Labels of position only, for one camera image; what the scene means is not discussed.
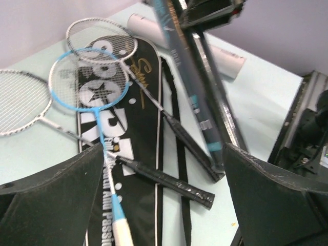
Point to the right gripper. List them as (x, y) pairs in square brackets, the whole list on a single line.
[(204, 14)]

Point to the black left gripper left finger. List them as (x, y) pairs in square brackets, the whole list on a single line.
[(53, 206)]

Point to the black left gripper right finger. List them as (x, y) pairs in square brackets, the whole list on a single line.
[(274, 206)]

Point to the black shuttlecock tube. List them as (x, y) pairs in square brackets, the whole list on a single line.
[(205, 89)]

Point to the black racket bag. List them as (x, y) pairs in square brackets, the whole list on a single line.
[(133, 129)]

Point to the white racket right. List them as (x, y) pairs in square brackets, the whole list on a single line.
[(102, 41)]

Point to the white racket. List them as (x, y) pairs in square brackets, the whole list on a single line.
[(102, 41), (25, 99)]

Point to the white racket left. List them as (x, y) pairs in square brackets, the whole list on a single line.
[(25, 99)]

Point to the blue racket on black bag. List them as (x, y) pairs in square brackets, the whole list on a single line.
[(71, 90)]

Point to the aluminium rail right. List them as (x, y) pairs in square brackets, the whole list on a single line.
[(301, 146)]

